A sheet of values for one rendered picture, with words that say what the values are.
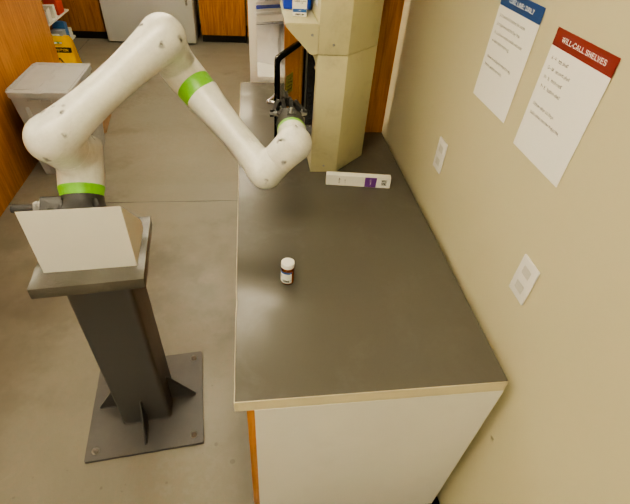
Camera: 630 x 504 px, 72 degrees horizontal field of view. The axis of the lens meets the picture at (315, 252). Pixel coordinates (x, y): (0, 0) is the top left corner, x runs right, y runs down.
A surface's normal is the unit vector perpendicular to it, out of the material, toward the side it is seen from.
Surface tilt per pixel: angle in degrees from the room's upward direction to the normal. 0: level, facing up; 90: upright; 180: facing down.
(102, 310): 90
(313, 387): 0
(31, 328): 0
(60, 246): 90
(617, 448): 90
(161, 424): 0
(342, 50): 90
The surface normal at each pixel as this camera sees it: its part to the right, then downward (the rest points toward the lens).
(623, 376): -0.99, 0.04
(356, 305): 0.06, -0.77
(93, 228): 0.18, 0.65
